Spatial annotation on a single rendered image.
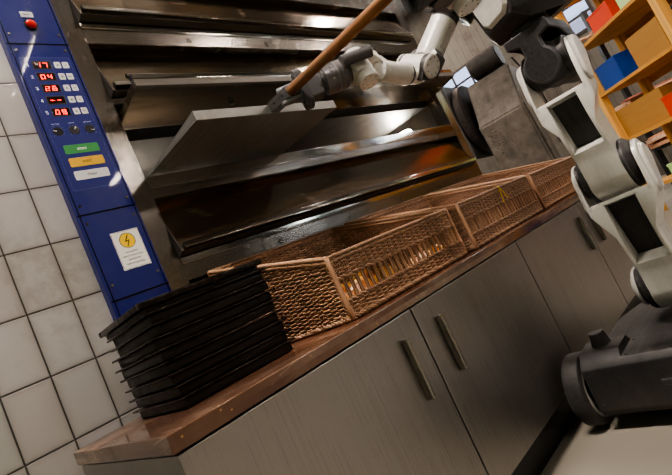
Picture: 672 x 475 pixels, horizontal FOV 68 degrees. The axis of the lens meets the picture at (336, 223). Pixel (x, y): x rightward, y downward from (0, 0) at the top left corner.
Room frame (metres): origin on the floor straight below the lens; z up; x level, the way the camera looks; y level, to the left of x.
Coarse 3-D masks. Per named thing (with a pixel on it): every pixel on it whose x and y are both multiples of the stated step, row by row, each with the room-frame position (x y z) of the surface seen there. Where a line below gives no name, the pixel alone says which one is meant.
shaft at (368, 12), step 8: (376, 0) 1.09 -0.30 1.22; (384, 0) 1.08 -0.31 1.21; (392, 0) 1.09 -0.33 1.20; (368, 8) 1.11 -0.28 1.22; (376, 8) 1.10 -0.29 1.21; (384, 8) 1.11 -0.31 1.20; (360, 16) 1.13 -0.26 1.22; (368, 16) 1.12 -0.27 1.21; (352, 24) 1.15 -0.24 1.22; (360, 24) 1.14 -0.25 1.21; (344, 32) 1.17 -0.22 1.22; (352, 32) 1.16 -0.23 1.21; (336, 40) 1.19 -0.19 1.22; (344, 40) 1.18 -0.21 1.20; (328, 48) 1.22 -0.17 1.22; (336, 48) 1.21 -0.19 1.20; (320, 56) 1.24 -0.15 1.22; (328, 56) 1.23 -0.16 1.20; (312, 64) 1.26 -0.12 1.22; (320, 64) 1.25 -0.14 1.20; (304, 72) 1.29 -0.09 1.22; (312, 72) 1.28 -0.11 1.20; (296, 80) 1.32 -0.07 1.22; (304, 80) 1.31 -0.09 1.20; (288, 88) 1.34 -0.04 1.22; (296, 88) 1.33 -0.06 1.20
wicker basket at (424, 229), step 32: (352, 224) 1.73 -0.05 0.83; (384, 224) 1.64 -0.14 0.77; (416, 224) 1.36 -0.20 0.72; (448, 224) 1.47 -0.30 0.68; (256, 256) 1.53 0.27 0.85; (288, 256) 1.61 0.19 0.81; (320, 256) 1.70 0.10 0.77; (352, 256) 1.15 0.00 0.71; (384, 256) 1.23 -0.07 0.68; (416, 256) 1.32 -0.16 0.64; (448, 256) 1.42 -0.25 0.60; (288, 288) 1.21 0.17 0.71; (320, 288) 1.13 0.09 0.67; (384, 288) 1.19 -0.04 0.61; (288, 320) 1.24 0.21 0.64; (320, 320) 1.17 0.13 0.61; (352, 320) 1.10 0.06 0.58
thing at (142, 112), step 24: (144, 96) 1.36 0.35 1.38; (168, 96) 1.42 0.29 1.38; (192, 96) 1.48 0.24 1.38; (216, 96) 1.55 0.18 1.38; (240, 96) 1.63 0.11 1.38; (264, 96) 1.72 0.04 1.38; (336, 96) 2.03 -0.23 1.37; (360, 96) 2.17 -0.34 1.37; (384, 96) 2.32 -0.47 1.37; (408, 96) 2.49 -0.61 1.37; (432, 96) 2.69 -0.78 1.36; (120, 120) 1.41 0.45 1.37; (144, 120) 1.46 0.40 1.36; (168, 120) 1.53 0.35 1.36
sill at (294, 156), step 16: (432, 128) 2.55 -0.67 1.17; (448, 128) 2.66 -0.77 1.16; (336, 144) 2.01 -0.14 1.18; (352, 144) 2.08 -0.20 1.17; (368, 144) 2.15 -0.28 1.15; (256, 160) 1.70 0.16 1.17; (272, 160) 1.75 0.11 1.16; (288, 160) 1.80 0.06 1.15; (160, 176) 1.43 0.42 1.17; (176, 176) 1.47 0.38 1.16; (192, 176) 1.51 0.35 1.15; (208, 176) 1.55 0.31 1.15
